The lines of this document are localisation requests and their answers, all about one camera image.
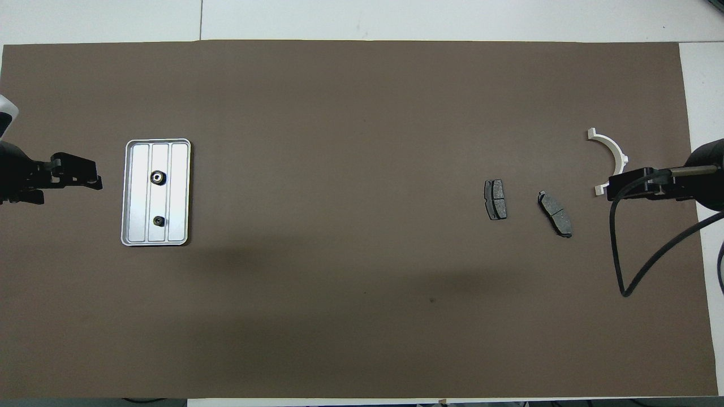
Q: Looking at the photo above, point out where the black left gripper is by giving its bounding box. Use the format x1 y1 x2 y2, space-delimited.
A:
0 141 104 205

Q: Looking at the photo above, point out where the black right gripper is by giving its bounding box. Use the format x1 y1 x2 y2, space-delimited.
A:
607 138 724 213

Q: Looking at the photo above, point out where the silver metal tray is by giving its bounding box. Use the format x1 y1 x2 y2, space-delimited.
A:
120 138 192 247

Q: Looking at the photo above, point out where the long dark brake pad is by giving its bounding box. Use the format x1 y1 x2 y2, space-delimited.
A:
537 190 573 239

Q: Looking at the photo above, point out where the short dark brake pad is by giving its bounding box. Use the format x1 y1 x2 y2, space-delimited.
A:
484 179 508 220

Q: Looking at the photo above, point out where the brown table mat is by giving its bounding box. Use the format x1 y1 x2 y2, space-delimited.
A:
0 40 719 400

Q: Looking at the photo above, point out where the white curved plastic bracket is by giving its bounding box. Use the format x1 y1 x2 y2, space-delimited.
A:
587 128 629 197

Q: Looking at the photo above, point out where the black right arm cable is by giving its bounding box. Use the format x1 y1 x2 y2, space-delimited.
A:
609 165 724 298

